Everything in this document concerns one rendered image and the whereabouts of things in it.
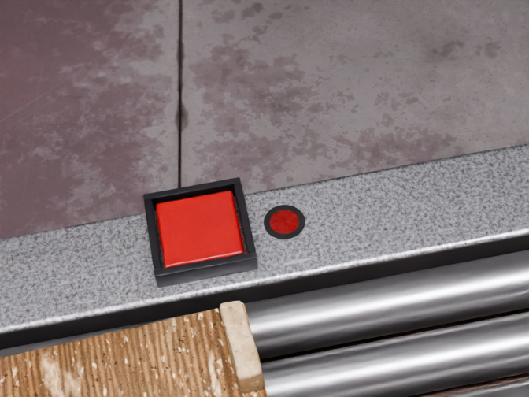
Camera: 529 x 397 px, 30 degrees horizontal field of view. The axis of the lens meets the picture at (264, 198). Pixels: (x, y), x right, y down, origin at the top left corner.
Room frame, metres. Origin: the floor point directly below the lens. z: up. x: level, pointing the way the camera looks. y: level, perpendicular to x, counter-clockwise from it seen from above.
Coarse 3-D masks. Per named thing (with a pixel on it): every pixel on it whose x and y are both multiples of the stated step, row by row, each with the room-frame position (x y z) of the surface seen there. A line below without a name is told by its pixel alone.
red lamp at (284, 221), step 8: (272, 216) 0.43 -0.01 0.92; (280, 216) 0.43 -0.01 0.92; (288, 216) 0.43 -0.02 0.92; (296, 216) 0.43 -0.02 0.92; (272, 224) 0.43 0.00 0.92; (280, 224) 0.43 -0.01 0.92; (288, 224) 0.43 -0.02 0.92; (296, 224) 0.42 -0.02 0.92; (280, 232) 0.42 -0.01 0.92; (288, 232) 0.42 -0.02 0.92
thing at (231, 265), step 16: (160, 192) 0.45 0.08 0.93; (176, 192) 0.45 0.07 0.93; (192, 192) 0.45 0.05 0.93; (208, 192) 0.45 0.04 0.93; (240, 192) 0.45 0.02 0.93; (240, 208) 0.43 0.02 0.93; (160, 256) 0.40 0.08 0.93; (240, 256) 0.39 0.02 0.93; (256, 256) 0.39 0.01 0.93; (160, 272) 0.38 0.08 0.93; (176, 272) 0.38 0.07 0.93; (192, 272) 0.38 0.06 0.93; (208, 272) 0.38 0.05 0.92; (224, 272) 0.39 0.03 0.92; (240, 272) 0.39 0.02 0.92
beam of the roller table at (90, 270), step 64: (256, 192) 0.46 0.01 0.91; (320, 192) 0.45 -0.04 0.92; (384, 192) 0.45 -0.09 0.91; (448, 192) 0.44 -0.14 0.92; (512, 192) 0.44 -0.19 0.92; (0, 256) 0.42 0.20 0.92; (64, 256) 0.42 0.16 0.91; (128, 256) 0.41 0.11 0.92; (320, 256) 0.39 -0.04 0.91; (384, 256) 0.39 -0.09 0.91; (448, 256) 0.39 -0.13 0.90; (0, 320) 0.37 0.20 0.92; (64, 320) 0.36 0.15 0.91; (128, 320) 0.36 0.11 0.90
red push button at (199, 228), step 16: (224, 192) 0.45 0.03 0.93; (160, 208) 0.44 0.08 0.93; (176, 208) 0.44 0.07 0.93; (192, 208) 0.44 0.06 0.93; (208, 208) 0.44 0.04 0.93; (224, 208) 0.44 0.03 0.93; (160, 224) 0.43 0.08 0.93; (176, 224) 0.43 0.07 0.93; (192, 224) 0.42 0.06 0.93; (208, 224) 0.42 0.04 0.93; (224, 224) 0.42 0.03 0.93; (176, 240) 0.41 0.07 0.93; (192, 240) 0.41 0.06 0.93; (208, 240) 0.41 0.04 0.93; (224, 240) 0.41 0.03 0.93; (240, 240) 0.41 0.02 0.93; (176, 256) 0.40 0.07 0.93; (192, 256) 0.40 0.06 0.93; (208, 256) 0.39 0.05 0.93; (224, 256) 0.39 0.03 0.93
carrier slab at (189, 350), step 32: (192, 320) 0.34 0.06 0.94; (32, 352) 0.32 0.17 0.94; (64, 352) 0.32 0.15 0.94; (96, 352) 0.32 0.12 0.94; (128, 352) 0.32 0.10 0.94; (160, 352) 0.32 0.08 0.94; (192, 352) 0.31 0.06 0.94; (224, 352) 0.31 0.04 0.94; (0, 384) 0.30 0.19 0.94; (32, 384) 0.30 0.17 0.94; (64, 384) 0.30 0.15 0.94; (96, 384) 0.30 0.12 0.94; (128, 384) 0.29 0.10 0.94; (160, 384) 0.29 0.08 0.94; (192, 384) 0.29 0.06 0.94; (224, 384) 0.29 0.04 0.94
